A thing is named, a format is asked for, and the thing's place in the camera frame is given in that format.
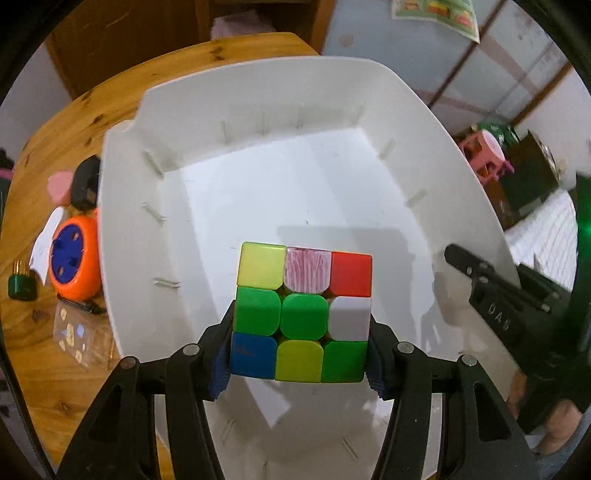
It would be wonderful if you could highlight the white plastic bin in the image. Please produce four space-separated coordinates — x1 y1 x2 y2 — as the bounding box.
96 55 521 480

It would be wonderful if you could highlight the wooden shelf unit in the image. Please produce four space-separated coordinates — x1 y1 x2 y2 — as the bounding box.
193 0 337 53

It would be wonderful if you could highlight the dark wooden cabinet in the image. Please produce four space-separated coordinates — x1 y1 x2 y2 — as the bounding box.
484 131 560 230

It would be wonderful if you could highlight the pink oval case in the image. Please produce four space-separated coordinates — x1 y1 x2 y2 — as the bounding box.
47 171 74 206

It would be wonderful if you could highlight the white plastic bottle-shaped holder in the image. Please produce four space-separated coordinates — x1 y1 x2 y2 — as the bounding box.
29 206 67 285

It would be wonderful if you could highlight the fruit wall poster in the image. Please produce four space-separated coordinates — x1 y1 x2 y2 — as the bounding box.
391 0 480 43

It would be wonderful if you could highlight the brown wooden door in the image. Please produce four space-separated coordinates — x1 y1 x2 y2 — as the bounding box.
45 0 198 99

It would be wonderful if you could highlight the multicolour puzzle cube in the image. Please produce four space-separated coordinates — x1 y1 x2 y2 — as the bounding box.
230 242 373 384

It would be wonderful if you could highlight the black power adapter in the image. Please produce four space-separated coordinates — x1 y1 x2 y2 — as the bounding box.
70 155 101 212

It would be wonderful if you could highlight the orange and blue round reel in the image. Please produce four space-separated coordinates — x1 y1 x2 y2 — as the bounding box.
48 215 101 302

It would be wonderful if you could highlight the pink plastic stool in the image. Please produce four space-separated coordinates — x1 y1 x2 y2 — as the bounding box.
459 130 515 187

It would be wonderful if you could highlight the bed with checked sheet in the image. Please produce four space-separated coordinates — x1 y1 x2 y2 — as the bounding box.
505 189 578 291

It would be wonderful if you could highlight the green bottle with gold cap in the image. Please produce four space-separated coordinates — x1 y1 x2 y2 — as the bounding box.
8 260 37 302

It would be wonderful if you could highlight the clear plastic cartoon case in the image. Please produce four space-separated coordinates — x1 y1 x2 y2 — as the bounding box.
53 298 116 370

